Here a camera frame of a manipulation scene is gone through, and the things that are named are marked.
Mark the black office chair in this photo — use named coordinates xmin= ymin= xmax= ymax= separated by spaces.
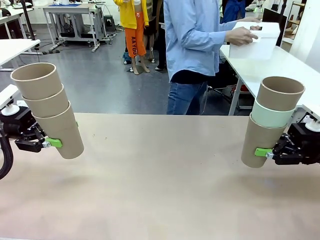
xmin=206 ymin=68 xmax=239 ymax=101

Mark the person in dark dress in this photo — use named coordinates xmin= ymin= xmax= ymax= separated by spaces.
xmin=143 ymin=0 xmax=168 ymax=71

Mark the shelf with cardboard boxes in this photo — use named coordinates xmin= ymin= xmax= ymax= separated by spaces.
xmin=284 ymin=0 xmax=306 ymax=48

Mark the person's right hand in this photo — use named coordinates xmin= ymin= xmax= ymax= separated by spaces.
xmin=224 ymin=26 xmax=260 ymax=47

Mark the white background desk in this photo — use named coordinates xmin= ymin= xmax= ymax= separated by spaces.
xmin=0 ymin=3 xmax=35 ymax=40

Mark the person in yellow jacket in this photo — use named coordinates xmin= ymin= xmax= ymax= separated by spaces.
xmin=112 ymin=0 xmax=151 ymax=76

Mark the black stand pole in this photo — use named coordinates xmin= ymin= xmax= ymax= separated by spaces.
xmin=20 ymin=0 xmax=36 ymax=41

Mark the black computer monitor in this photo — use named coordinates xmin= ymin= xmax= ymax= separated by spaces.
xmin=262 ymin=8 xmax=288 ymax=48

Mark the tan cup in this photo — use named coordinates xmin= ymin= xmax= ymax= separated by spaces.
xmin=256 ymin=76 xmax=306 ymax=111
xmin=21 ymin=86 xmax=71 ymax=118
xmin=10 ymin=62 xmax=65 ymax=102
xmin=240 ymin=111 xmax=288 ymax=169
xmin=31 ymin=101 xmax=85 ymax=160

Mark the white plastic basket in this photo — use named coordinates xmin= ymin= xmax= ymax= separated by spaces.
xmin=228 ymin=21 xmax=281 ymax=61

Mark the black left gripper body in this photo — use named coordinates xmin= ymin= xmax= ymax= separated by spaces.
xmin=0 ymin=106 xmax=45 ymax=142

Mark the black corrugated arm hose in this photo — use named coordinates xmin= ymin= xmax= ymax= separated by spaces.
xmin=0 ymin=136 xmax=13 ymax=180

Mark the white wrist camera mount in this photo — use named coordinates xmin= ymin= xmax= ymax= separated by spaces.
xmin=0 ymin=84 xmax=20 ymax=116
xmin=301 ymin=103 xmax=320 ymax=131

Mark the grey metal frame desk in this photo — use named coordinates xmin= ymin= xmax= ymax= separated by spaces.
xmin=42 ymin=4 xmax=109 ymax=54

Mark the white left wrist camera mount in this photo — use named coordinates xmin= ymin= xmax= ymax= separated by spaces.
xmin=0 ymin=84 xmax=20 ymax=116

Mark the small white table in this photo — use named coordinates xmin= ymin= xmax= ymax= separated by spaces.
xmin=0 ymin=38 xmax=41 ymax=70

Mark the person in blue shirt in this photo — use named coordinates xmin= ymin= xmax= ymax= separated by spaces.
xmin=162 ymin=0 xmax=260 ymax=116

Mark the pale green cup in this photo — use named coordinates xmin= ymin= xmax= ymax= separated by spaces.
xmin=251 ymin=98 xmax=297 ymax=130

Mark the right forearm in blue sleeve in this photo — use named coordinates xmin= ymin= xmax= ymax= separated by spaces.
xmin=191 ymin=21 xmax=230 ymax=48

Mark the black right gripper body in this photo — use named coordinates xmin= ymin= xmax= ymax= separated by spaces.
xmin=272 ymin=122 xmax=320 ymax=166

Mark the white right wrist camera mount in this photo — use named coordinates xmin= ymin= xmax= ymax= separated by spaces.
xmin=301 ymin=103 xmax=320 ymax=131

